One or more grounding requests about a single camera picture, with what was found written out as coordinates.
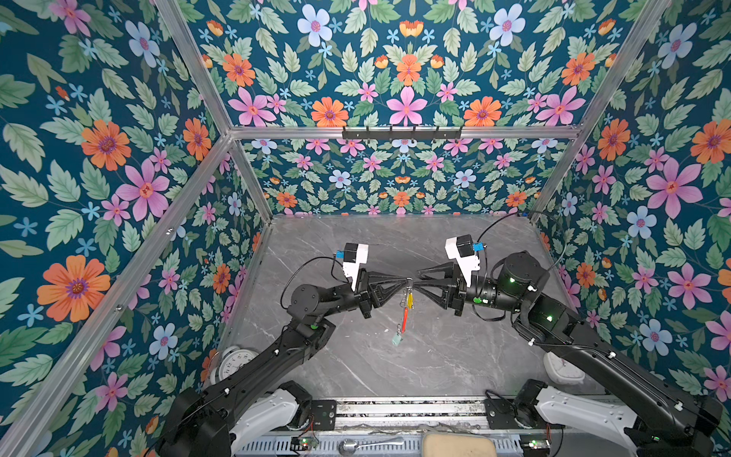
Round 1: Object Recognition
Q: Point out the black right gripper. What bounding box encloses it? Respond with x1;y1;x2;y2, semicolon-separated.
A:
415;262;527;320

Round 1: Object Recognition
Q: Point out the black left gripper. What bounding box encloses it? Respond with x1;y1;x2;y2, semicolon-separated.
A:
322;267;407;322

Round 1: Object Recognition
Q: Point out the large keyring with red grip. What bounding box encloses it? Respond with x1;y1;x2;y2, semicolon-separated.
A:
398;278;413;335

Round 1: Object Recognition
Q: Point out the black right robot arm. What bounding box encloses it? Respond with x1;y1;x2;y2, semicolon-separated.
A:
414;251;723;456

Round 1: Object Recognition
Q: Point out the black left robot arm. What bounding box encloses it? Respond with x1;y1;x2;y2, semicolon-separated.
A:
150;268;409;456

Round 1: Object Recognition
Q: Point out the white square clock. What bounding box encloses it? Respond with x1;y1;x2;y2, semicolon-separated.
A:
544;352;586;386

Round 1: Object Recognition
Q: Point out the round white alarm clock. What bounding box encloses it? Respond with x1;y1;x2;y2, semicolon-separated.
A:
209;346;259;385

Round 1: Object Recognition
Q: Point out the beige foam pad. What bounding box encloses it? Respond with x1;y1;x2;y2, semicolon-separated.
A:
421;433;498;457

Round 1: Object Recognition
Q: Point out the metal spoon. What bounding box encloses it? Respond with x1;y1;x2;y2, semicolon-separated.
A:
337;437;405;456

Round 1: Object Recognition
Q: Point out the aluminium horizontal back bar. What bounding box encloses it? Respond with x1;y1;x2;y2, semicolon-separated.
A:
228;126;579;141

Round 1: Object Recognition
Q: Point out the aluminium left diagonal bar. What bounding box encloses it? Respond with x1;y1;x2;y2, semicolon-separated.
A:
1;134;233;456

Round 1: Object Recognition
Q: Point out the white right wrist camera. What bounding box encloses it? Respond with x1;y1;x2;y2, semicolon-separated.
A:
445;234;484;289

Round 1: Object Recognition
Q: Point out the black left camera cable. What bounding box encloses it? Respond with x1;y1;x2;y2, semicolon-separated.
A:
279;255;346;310

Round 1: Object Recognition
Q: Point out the black camera cable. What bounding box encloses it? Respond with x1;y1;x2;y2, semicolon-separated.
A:
476;209;567;272
279;255;346;310

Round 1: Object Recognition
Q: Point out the black right camera cable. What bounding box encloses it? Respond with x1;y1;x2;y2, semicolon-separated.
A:
476;209;567;272

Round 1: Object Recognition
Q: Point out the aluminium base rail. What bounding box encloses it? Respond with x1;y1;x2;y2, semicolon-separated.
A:
187;395;572;438

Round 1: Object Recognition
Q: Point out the black hook rail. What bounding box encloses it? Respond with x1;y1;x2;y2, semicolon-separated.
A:
341;126;463;142

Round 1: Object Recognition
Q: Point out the aluminium frame post back left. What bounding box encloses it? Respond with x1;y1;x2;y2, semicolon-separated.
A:
155;1;272;227

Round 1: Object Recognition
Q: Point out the aluminium frame post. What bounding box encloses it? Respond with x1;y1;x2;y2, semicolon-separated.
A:
155;1;272;227
530;0;672;225

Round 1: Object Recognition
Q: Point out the aluminium frame post back right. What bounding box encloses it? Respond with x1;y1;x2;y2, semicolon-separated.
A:
530;0;672;225

